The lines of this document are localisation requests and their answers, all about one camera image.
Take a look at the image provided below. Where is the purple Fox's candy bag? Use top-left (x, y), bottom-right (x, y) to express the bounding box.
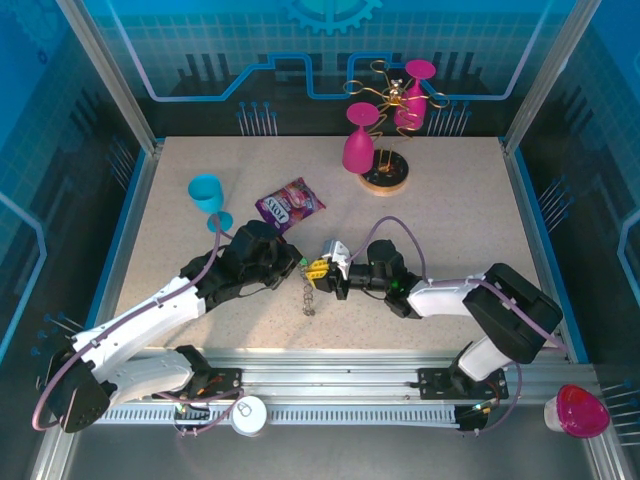
top-left (254, 176), bottom-right (327, 235)

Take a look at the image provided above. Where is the metal keyring with chain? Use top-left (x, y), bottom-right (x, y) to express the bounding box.
top-left (298, 264), bottom-right (319, 317)

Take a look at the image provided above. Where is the white slotted cable duct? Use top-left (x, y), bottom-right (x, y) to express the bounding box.
top-left (107, 403), bottom-right (464, 429)

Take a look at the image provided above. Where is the blue plastic wine glass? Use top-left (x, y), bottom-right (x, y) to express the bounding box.
top-left (187, 173), bottom-right (235, 235)

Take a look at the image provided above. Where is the pink plastic wine glass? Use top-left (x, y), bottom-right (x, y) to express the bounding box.
top-left (393, 59), bottom-right (436, 130)
top-left (341, 102), bottom-right (380, 175)

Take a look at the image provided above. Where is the white cup with pink lid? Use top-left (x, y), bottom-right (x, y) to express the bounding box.
top-left (543, 383), bottom-right (611, 440)

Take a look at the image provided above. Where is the aluminium frame post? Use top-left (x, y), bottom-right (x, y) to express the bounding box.
top-left (53, 0), bottom-right (166, 155)
top-left (501, 0), bottom-right (604, 155)

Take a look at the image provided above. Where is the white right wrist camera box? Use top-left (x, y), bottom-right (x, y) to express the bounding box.
top-left (321, 238), bottom-right (357, 275)

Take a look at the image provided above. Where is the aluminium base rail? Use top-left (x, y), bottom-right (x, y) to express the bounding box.
top-left (97, 347), bottom-right (599, 406)

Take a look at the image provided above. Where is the white tin can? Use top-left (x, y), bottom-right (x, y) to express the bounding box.
top-left (230, 394), bottom-right (269, 437)

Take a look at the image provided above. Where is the gold wire glass rack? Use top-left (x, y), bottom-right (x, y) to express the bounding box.
top-left (342, 59), bottom-right (451, 197)

